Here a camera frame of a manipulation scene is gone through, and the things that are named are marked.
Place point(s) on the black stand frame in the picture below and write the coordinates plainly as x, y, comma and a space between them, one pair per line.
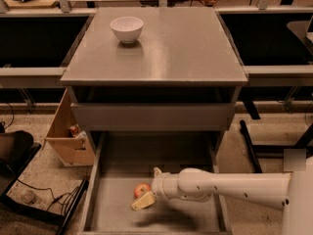
60, 219

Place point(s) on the closed grey top drawer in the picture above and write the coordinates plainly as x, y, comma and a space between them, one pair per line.
154, 117

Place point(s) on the white ceramic bowl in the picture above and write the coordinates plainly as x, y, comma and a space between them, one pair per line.
127, 29

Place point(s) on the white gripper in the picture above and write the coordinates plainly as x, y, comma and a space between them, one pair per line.
160, 185

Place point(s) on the black bar on floor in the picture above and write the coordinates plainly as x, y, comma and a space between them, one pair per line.
253, 158

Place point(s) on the cardboard box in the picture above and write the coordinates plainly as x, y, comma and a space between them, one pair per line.
64, 136

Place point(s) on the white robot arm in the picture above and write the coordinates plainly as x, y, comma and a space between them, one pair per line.
290, 191

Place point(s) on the red apple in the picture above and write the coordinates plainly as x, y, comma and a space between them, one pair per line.
141, 189

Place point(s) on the grey drawer cabinet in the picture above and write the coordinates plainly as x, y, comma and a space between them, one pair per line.
183, 56

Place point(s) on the open grey middle drawer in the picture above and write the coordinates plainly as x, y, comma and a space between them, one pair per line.
124, 160

